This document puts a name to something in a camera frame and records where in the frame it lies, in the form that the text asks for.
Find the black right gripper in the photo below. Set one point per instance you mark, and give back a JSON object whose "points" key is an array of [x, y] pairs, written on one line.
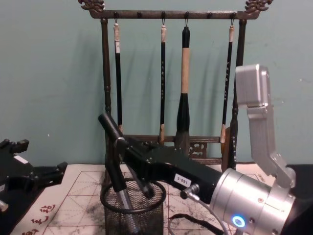
{"points": [[171, 164]]}

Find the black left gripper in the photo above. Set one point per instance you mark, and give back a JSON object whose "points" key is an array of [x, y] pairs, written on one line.
{"points": [[12, 171]]}

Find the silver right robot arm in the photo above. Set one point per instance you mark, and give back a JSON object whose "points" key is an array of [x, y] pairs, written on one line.
{"points": [[244, 195]]}

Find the white felt mat, red grid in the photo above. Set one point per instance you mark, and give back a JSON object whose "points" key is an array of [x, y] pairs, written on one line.
{"points": [[80, 195]]}

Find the black mesh pen holder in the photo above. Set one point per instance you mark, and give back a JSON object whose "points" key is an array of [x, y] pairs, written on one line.
{"points": [[127, 222]]}

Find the thin black brush, white label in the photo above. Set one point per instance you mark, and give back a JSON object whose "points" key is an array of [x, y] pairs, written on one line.
{"points": [[119, 73]]}

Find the thin black calligraphy brush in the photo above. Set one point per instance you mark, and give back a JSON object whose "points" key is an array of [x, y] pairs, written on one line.
{"points": [[163, 85], [227, 85]]}

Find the large black and tan brush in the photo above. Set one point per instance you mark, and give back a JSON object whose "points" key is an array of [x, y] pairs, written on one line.
{"points": [[185, 66]]}

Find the dark brown wooden slat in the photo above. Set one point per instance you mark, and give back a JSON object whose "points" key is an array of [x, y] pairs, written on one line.
{"points": [[225, 147]]}

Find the dark wooden brush rack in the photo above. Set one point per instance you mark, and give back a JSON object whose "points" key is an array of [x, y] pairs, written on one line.
{"points": [[127, 14]]}

